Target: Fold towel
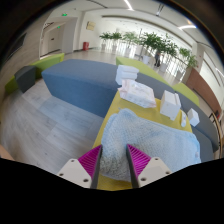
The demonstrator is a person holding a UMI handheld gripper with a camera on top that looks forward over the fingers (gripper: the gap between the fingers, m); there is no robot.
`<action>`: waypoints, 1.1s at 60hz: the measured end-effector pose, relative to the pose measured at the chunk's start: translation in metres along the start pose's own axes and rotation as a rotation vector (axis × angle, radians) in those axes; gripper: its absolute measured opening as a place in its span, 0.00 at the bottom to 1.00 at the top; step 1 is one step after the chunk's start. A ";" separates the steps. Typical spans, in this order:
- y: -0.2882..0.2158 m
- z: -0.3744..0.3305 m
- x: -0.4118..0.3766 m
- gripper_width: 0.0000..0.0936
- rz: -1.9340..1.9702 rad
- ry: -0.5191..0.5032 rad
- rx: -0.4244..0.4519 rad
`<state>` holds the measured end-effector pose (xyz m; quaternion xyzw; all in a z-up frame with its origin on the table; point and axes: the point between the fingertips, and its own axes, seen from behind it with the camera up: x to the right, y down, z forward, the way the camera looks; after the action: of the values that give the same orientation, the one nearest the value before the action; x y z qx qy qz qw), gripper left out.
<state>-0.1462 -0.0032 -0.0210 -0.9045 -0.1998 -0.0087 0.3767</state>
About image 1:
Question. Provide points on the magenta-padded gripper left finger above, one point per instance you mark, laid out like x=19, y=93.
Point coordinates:
x=75, y=171

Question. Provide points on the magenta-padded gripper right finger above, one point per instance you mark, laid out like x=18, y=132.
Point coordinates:
x=151, y=170

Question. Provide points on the light blue towel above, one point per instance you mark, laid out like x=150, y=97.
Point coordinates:
x=150, y=140

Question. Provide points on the grey sofa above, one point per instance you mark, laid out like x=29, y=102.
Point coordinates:
x=206, y=130
x=205, y=154

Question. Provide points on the small white box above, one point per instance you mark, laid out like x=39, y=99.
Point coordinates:
x=193, y=117

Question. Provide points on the large white box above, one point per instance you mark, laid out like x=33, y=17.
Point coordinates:
x=169, y=105

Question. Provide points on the plastic tissue pack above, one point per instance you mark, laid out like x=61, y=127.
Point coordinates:
x=137, y=93

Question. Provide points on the green sofa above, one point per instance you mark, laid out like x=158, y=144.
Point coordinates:
x=140, y=66
x=186, y=93

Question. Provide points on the wooden counter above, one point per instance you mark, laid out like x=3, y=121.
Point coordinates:
x=203, y=88

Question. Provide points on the stack of white cloths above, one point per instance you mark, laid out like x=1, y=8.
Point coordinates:
x=126, y=74

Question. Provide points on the dark grey ottoman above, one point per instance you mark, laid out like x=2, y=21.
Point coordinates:
x=25, y=78

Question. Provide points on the person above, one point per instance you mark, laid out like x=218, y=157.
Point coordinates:
x=157, y=58

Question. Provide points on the green bench seat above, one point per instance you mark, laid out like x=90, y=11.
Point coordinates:
x=46, y=63

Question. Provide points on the red bin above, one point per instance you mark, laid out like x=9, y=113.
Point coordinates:
x=86, y=46

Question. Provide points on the row of potted plants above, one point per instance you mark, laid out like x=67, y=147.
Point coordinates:
x=153, y=41

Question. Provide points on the green exit sign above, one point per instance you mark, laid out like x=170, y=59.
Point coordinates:
x=64, y=14

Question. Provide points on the ceiling lights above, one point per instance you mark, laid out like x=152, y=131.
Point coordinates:
x=128, y=4

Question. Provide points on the wooden bench with black frame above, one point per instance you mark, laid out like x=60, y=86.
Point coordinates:
x=218, y=133

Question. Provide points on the dark wall screen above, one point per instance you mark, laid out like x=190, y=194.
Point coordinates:
x=20, y=43

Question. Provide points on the yellow wall picture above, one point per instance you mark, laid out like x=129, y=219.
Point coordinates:
x=90, y=25

